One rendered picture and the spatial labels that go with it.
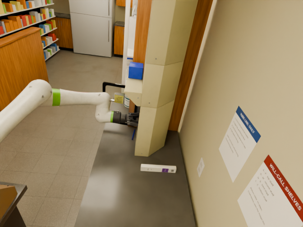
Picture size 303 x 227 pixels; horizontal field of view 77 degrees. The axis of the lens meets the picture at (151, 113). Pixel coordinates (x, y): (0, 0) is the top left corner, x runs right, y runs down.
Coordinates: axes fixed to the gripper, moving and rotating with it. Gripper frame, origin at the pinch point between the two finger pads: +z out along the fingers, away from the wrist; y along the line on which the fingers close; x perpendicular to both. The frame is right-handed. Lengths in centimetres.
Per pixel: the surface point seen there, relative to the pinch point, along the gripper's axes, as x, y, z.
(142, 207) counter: 26, -57, 0
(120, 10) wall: -8, 543, -77
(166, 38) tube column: -66, -14, 2
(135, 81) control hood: -30.8, 3.3, -12.1
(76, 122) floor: 121, 140, -103
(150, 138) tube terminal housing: 5.8, -14.1, 3.4
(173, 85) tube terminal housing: -34.9, -4.5, 13.7
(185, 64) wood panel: -42, 23, 26
